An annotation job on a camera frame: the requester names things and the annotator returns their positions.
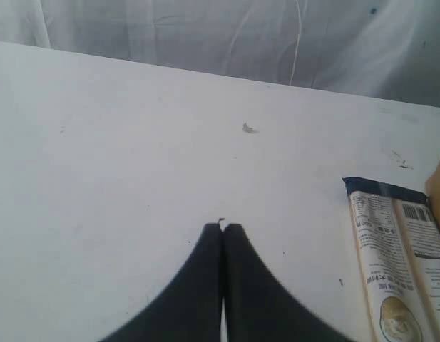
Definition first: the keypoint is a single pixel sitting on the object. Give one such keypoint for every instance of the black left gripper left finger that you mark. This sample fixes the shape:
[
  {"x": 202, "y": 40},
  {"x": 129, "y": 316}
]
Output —
[{"x": 189, "y": 308}]

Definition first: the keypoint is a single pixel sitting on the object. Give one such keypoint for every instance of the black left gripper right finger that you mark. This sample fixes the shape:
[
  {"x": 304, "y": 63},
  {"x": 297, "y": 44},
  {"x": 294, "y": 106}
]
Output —
[{"x": 257, "y": 306}]

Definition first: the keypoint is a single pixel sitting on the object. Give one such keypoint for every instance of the long pasta package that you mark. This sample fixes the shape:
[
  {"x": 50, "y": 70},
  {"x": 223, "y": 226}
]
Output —
[{"x": 397, "y": 240}]

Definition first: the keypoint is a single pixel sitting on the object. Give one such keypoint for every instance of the small paper scrap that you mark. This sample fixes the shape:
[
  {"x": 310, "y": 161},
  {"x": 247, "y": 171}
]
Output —
[{"x": 249, "y": 130}]

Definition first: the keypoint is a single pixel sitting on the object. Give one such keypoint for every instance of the white backdrop curtain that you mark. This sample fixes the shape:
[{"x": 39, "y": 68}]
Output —
[{"x": 383, "y": 49}]

